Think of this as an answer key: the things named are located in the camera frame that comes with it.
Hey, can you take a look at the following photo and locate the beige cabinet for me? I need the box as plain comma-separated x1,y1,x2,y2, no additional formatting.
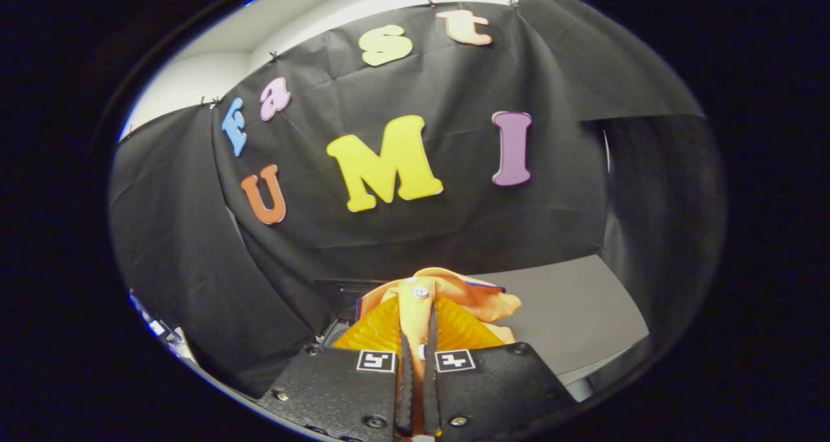
480,254,650,401

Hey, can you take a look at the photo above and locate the black backdrop cloth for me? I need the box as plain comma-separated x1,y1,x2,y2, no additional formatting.
109,0,727,397

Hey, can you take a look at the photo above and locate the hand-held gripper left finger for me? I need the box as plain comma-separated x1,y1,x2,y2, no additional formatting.
256,293,414,441

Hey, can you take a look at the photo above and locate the orange shirt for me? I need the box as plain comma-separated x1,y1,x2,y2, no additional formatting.
355,267,523,436

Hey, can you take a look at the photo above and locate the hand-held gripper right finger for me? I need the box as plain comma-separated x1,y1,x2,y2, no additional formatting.
421,296,578,437

